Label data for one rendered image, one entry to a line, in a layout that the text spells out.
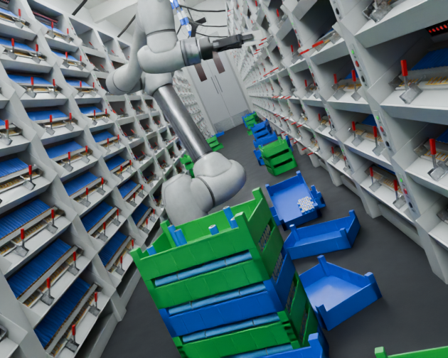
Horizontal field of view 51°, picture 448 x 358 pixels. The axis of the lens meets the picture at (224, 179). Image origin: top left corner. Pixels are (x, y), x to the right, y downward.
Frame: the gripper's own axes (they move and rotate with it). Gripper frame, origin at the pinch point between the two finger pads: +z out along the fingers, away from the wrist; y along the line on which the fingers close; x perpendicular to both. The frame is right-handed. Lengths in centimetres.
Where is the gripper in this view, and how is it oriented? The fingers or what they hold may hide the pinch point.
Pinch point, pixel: (258, 37)
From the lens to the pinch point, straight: 164.4
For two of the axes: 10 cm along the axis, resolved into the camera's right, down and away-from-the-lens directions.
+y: -0.2, 1.8, -9.8
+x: -2.0, -9.6, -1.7
